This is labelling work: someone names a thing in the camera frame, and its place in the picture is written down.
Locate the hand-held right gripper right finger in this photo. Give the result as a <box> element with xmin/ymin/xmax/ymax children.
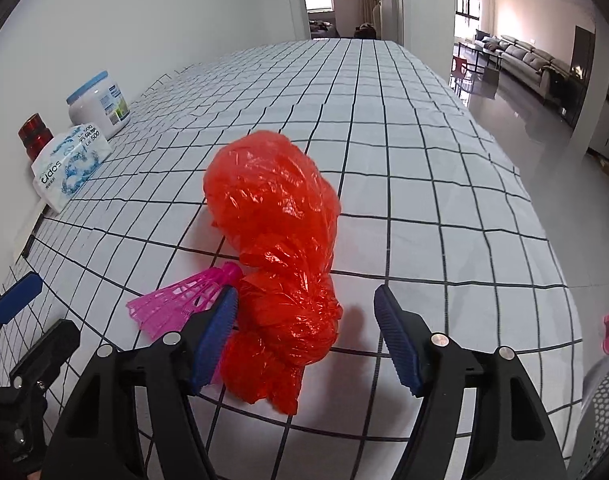
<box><xmin>373</xmin><ymin>284</ymin><xmax>568</xmax><ymax>480</ymax></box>

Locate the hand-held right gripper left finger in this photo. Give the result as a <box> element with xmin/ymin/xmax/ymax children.
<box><xmin>43</xmin><ymin>285</ymin><xmax>240</xmax><ymax>480</ymax></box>

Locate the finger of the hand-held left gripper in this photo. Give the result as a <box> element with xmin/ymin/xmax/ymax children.
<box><xmin>0</xmin><ymin>271</ymin><xmax>44</xmax><ymax>331</ymax></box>
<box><xmin>9</xmin><ymin>319</ymin><xmax>81</xmax><ymax>403</ymax></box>

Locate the pink plastic shuttlecock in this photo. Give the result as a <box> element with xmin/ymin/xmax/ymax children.
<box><xmin>126</xmin><ymin>262</ymin><xmax>245</xmax><ymax>342</ymax></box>

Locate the red plastic bag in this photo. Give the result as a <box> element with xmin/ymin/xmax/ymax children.
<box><xmin>203</xmin><ymin>130</ymin><xmax>344</xmax><ymax>416</ymax></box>

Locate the white blue tissue pack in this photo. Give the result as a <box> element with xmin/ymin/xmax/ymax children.
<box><xmin>31</xmin><ymin>122</ymin><xmax>111</xmax><ymax>212</ymax></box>

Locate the red metal thermos bottle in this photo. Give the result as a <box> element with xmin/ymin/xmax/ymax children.
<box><xmin>18</xmin><ymin>114</ymin><xmax>54</xmax><ymax>163</ymax></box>

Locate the white black grid tablecloth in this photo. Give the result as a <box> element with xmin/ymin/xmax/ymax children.
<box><xmin>0</xmin><ymin>37</ymin><xmax>585</xmax><ymax>480</ymax></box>

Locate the white jar with blue lid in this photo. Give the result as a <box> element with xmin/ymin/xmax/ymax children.
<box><xmin>67</xmin><ymin>71</ymin><xmax>131</xmax><ymax>138</ymax></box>

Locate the grey mesh basket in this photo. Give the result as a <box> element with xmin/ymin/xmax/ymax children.
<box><xmin>567</xmin><ymin>355</ymin><xmax>609</xmax><ymax>480</ymax></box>

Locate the dark coffee table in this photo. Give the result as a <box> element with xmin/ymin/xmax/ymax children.
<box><xmin>455</xmin><ymin>40</ymin><xmax>503</xmax><ymax>70</ymax></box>

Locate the grey sofa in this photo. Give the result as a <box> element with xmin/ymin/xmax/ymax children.
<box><xmin>472</xmin><ymin>29</ymin><xmax>571</xmax><ymax>97</ymax></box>

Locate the dark tall cabinet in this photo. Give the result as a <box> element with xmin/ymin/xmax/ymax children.
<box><xmin>569</xmin><ymin>25</ymin><xmax>597</xmax><ymax>127</ymax></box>

